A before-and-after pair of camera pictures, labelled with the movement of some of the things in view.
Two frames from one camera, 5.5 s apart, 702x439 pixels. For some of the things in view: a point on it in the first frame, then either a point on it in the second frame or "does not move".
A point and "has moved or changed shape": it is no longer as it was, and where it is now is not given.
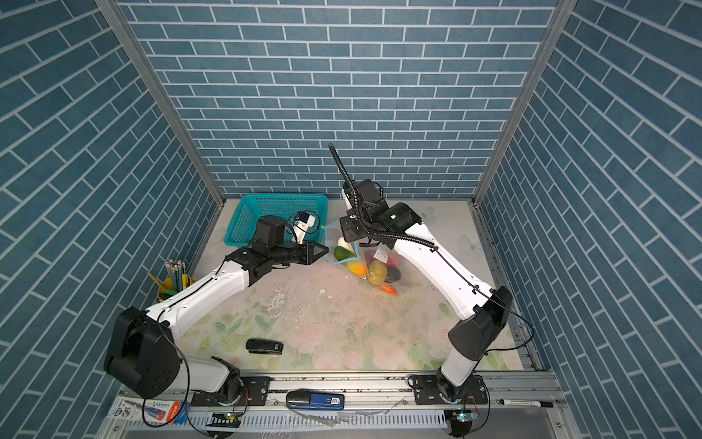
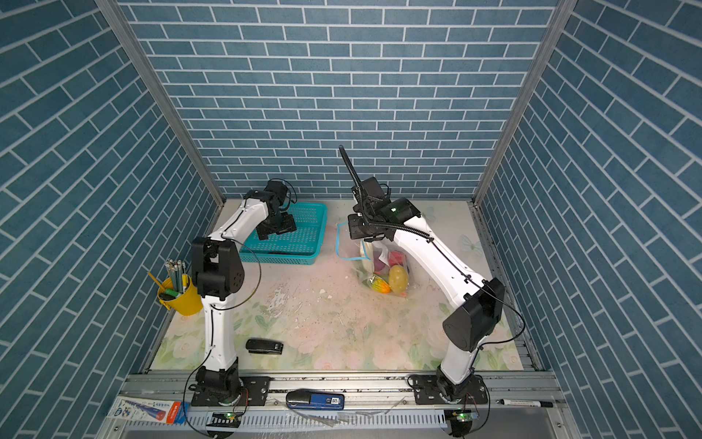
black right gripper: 347,223 does not move
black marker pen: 525,402 does not move
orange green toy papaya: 356,266 to 379,284
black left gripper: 307,252 to 288,223
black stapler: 260,346 does not move
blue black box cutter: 309,400 does not move
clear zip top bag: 377,265 has moved or changed shape
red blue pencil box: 155,411 does not move
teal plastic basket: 246,209 has moved or changed shape
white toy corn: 341,242 to 366,251
